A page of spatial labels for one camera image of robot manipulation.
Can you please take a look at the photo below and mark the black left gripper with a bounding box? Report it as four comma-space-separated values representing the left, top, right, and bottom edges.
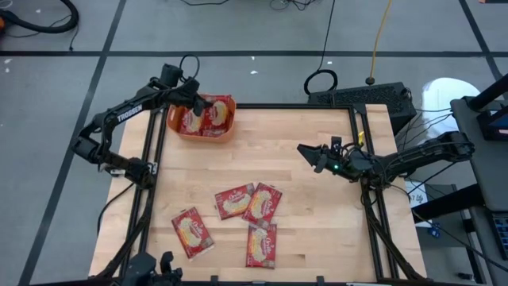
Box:
170, 79, 214, 118

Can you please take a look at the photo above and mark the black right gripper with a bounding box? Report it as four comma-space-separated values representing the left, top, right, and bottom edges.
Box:
296, 143, 376, 182

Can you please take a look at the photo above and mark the orange plastic basket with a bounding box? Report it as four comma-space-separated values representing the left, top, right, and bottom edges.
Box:
166, 93, 238, 145

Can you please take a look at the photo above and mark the black computer case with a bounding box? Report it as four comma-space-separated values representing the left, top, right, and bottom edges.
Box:
307, 81, 418, 136

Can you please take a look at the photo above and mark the white paper sheet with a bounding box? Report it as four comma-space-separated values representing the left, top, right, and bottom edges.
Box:
404, 180, 429, 207

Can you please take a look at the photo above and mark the black desk leg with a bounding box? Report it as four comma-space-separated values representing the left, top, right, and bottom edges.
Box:
411, 183, 486, 223

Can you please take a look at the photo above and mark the white rounded object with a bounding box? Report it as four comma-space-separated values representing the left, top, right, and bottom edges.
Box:
421, 76, 482, 141

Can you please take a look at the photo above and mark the grey desk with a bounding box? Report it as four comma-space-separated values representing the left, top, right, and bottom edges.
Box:
450, 97, 508, 214

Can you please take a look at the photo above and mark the black desk device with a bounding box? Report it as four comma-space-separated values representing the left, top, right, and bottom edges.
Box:
464, 73, 508, 143

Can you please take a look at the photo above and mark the dark keyboard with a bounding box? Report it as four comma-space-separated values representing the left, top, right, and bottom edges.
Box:
491, 214, 508, 259

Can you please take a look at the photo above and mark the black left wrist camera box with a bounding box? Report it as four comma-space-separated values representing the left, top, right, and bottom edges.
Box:
160, 63, 184, 87

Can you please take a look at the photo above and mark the black left wrist camera cable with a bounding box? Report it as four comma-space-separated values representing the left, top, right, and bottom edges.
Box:
178, 53, 201, 84

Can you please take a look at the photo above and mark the black aluminium table frame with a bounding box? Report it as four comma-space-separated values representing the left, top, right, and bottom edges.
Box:
94, 102, 428, 285

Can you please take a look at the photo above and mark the black cable bundle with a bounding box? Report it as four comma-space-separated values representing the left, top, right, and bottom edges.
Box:
394, 106, 456, 144

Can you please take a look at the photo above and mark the thick black hanging cable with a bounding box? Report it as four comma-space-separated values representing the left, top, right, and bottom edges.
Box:
303, 0, 340, 97

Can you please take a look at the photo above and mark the black arm base cable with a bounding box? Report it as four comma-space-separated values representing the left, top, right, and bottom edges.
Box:
96, 182, 136, 236

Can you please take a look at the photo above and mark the black floor cable tangle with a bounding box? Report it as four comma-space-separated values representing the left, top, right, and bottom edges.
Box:
269, 0, 322, 12

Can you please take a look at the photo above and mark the yellow hanging cable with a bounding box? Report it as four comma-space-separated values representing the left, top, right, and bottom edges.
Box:
364, 0, 394, 87

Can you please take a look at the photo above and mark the thick black hose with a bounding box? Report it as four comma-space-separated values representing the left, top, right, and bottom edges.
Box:
0, 0, 80, 35

